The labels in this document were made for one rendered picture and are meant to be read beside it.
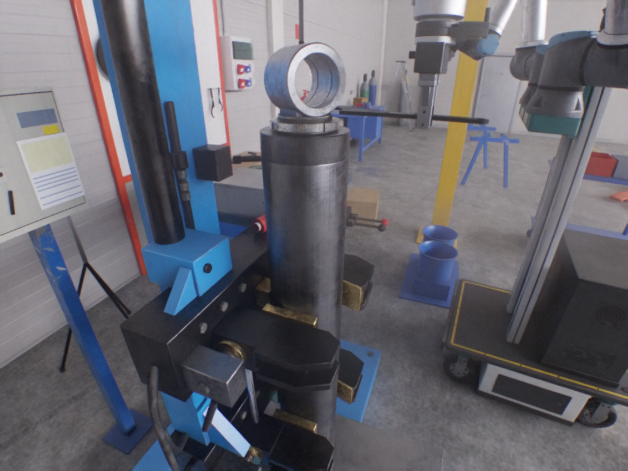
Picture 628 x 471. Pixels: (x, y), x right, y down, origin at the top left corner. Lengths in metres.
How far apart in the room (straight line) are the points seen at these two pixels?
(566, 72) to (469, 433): 1.63
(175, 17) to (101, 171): 1.93
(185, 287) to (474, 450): 1.58
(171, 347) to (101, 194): 2.15
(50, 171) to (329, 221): 0.89
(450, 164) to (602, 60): 2.10
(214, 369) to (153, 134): 0.56
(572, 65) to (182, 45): 1.23
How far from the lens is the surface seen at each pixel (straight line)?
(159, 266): 0.93
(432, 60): 0.66
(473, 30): 0.69
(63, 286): 1.46
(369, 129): 7.75
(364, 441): 1.68
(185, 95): 1.04
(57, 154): 1.28
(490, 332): 2.07
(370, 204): 3.63
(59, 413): 2.33
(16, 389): 2.62
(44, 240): 1.39
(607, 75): 1.41
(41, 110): 1.27
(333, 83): 0.79
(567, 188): 1.67
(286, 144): 0.71
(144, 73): 0.85
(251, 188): 1.28
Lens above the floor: 1.59
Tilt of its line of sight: 27 degrees down
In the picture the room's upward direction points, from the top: straight up
